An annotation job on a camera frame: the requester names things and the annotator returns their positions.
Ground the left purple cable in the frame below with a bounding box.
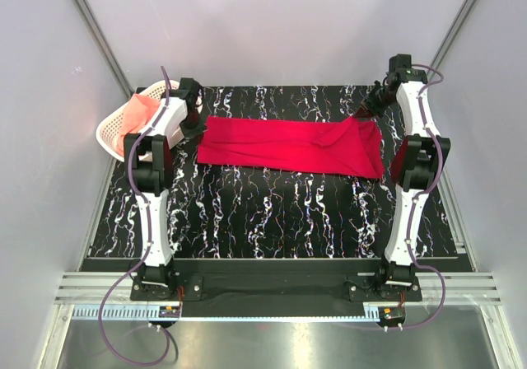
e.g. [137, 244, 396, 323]
[97, 66, 180, 366]

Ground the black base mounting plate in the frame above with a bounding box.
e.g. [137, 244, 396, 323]
[80, 256, 474, 319]

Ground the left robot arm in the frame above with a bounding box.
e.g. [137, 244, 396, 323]
[118, 77, 204, 268]

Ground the red t-shirt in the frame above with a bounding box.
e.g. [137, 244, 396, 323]
[197, 116, 385, 180]

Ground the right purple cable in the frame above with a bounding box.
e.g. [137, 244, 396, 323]
[380, 63, 448, 331]

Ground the peach t-shirt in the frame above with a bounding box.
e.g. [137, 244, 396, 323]
[116, 94, 160, 156]

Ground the white plastic laundry basket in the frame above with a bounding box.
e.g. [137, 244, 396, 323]
[96, 81, 187, 162]

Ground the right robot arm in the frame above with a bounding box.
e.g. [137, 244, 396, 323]
[354, 54, 450, 301]

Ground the purple cable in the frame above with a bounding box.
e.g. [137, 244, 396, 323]
[97, 66, 180, 366]
[380, 63, 448, 331]

